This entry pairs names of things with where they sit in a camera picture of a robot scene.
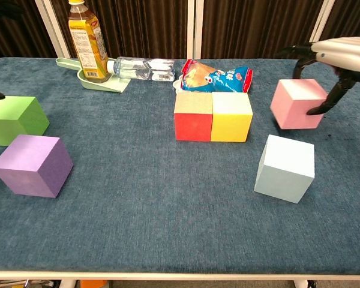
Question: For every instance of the blue red snack bag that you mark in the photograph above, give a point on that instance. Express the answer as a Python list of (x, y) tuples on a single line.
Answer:
[(219, 79)]

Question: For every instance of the blue table cloth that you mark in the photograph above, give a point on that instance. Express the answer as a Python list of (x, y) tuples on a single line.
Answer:
[(168, 210)]

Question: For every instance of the clear plastic water bottle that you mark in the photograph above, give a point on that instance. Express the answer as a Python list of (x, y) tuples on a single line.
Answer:
[(138, 70)]

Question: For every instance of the white scalloped plate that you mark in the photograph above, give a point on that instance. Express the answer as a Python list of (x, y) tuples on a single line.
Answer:
[(177, 85)]

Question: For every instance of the orange yellow flat bar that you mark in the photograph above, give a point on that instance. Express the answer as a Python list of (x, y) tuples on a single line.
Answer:
[(93, 284)]

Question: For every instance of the silver partition post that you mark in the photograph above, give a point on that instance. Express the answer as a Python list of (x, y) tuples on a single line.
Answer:
[(53, 30), (194, 30), (322, 21)]

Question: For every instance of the red foam cube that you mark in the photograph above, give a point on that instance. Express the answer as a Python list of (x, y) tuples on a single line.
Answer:
[(193, 126)]

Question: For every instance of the white table leg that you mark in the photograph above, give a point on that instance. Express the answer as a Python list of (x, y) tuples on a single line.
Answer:
[(300, 284), (68, 284)]

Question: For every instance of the purple foam cube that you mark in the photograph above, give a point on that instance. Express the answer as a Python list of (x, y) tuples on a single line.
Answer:
[(30, 168)]

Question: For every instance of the light blue foam cube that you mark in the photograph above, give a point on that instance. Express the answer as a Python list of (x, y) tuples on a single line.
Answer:
[(285, 171)]

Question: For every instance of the pink foam cube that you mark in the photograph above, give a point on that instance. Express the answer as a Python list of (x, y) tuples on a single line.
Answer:
[(294, 105)]

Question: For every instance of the yellow capped tea bottle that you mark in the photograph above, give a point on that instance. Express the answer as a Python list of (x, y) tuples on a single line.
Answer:
[(88, 45)]

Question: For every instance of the green foam cube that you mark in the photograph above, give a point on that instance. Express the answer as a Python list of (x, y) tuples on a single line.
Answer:
[(15, 120)]

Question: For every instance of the mint green plastic scoop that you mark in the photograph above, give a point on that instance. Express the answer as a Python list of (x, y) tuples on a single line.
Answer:
[(108, 87)]

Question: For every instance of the dark brown pleated curtain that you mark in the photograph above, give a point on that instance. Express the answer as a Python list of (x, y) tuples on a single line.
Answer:
[(354, 18), (144, 30), (18, 36), (252, 30)]

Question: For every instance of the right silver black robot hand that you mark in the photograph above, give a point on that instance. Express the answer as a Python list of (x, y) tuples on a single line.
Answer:
[(348, 54)]

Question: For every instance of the yellow foam cube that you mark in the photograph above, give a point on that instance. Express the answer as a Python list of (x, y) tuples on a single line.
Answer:
[(231, 126)]

